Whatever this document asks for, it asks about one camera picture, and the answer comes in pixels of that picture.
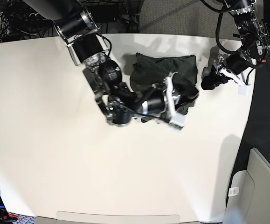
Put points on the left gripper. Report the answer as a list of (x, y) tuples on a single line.
[(230, 68)]

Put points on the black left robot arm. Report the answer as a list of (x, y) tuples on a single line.
[(250, 56)]

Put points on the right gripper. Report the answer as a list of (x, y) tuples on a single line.
[(163, 99)]

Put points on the dark green long-sleeve shirt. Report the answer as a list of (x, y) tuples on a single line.
[(148, 70)]

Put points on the beige plastic bin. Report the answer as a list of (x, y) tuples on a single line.
[(249, 194)]

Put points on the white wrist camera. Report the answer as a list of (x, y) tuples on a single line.
[(244, 90), (177, 122)]

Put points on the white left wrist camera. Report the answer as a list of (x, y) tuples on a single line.
[(244, 90)]

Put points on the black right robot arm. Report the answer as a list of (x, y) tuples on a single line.
[(75, 25)]

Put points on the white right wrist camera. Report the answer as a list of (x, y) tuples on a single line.
[(177, 122)]

